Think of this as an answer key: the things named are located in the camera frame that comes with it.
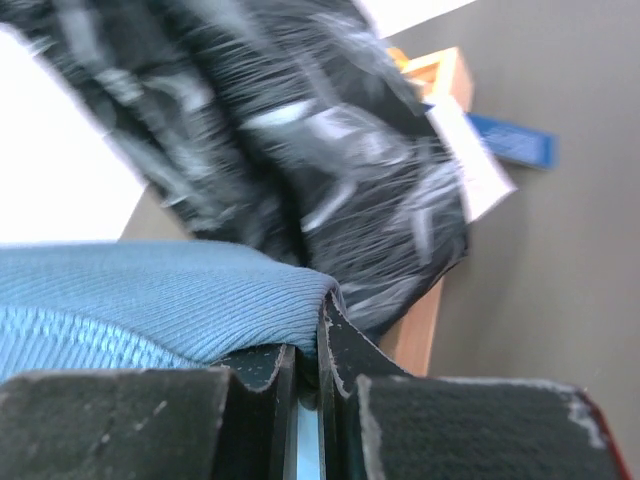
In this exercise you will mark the black patterned sock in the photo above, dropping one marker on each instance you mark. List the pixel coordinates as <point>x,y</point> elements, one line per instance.
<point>281,125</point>

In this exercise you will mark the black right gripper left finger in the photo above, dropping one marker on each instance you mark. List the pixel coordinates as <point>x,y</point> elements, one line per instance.
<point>233,420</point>

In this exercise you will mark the blue sock label card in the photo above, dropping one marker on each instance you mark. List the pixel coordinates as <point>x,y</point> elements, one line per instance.
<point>516,144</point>

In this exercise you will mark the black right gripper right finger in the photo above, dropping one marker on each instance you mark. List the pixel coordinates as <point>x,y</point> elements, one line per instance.
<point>377,421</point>

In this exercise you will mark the blue ribbed sock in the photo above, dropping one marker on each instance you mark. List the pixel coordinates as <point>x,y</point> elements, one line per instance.
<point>168,304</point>

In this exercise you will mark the white sock label card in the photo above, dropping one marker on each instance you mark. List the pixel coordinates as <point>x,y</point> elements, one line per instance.
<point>484,181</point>

